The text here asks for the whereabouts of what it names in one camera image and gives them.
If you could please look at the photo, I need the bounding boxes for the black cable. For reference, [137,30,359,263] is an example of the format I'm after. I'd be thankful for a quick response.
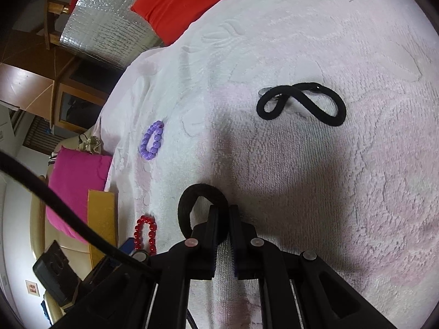
[0,151,160,276]

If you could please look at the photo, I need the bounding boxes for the beige cloth bag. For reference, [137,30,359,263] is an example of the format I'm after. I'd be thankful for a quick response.
[78,136,103,155]

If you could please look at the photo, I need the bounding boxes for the small red cushion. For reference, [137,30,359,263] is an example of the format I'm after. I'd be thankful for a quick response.
[130,0,247,47]

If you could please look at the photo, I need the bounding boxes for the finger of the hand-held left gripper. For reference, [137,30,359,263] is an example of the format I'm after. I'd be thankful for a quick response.
[118,237,136,254]
[32,240,83,307]

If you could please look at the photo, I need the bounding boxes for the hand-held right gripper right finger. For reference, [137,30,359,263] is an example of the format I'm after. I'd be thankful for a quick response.
[228,205,402,329]

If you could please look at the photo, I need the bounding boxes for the thick black hair tie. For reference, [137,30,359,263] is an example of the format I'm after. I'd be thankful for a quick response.
[178,184,230,244]

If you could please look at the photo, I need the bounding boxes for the red bead bracelet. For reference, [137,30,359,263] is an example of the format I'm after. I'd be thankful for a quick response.
[134,214,157,256]

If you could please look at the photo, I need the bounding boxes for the pink pillow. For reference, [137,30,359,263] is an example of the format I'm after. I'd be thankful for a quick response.
[46,147,114,245]

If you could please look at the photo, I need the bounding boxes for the purple bead bracelet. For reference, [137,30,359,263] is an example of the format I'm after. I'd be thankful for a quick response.
[138,121,164,160]

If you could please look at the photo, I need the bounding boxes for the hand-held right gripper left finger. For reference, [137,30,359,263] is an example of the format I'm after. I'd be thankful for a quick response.
[63,205,220,329]

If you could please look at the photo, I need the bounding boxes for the white towel blanket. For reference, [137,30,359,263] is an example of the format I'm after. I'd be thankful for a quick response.
[99,0,439,329]

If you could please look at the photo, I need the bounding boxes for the silver foil mat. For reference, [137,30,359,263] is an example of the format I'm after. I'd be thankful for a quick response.
[58,0,165,72]

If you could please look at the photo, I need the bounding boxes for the thin black hair tie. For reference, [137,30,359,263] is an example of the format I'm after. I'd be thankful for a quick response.
[257,82,347,127]

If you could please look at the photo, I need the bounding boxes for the wooden stair railing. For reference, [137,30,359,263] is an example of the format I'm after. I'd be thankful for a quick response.
[44,0,75,51]

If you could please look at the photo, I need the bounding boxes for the beige sofa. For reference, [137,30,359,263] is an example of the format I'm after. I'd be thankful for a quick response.
[30,168,90,324]

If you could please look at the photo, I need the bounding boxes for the curved wooden panel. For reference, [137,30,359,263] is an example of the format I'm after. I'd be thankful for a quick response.
[0,39,114,132]

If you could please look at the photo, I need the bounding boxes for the orange cardboard box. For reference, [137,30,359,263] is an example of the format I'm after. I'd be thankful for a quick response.
[87,189,117,268]

